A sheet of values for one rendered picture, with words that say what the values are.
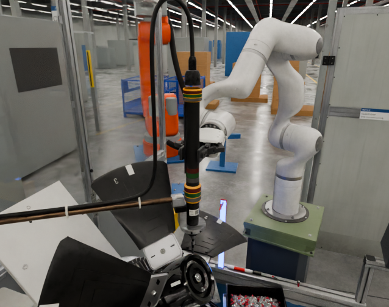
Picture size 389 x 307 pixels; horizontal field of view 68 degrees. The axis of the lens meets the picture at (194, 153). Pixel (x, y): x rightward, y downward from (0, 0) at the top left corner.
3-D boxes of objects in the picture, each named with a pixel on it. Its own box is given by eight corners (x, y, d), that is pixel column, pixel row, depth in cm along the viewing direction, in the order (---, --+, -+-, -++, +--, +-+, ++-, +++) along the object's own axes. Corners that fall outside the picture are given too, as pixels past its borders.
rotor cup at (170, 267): (169, 337, 70) (208, 324, 64) (132, 292, 69) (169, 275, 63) (190, 292, 83) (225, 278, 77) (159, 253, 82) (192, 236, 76)
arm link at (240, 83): (221, 37, 93) (178, 119, 89) (268, 55, 90) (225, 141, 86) (222, 52, 101) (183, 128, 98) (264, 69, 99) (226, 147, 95)
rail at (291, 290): (148, 264, 137) (147, 250, 134) (152, 258, 140) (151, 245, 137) (362, 322, 108) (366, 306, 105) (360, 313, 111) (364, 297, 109)
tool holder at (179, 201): (175, 237, 73) (174, 203, 69) (170, 222, 79) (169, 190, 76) (209, 232, 75) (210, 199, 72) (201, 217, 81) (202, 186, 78)
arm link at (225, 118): (202, 113, 86) (231, 126, 84) (214, 105, 97) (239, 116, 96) (194, 138, 89) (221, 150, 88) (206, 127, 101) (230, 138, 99)
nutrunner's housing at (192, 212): (187, 239, 76) (185, 56, 60) (184, 231, 79) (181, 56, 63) (201, 237, 77) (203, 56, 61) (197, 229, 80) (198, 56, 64)
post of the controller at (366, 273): (355, 302, 107) (366, 259, 100) (354, 296, 109) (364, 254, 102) (364, 304, 106) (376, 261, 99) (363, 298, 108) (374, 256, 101)
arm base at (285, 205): (274, 197, 151) (277, 164, 145) (311, 208, 140) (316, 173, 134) (257, 212, 137) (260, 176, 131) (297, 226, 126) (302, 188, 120)
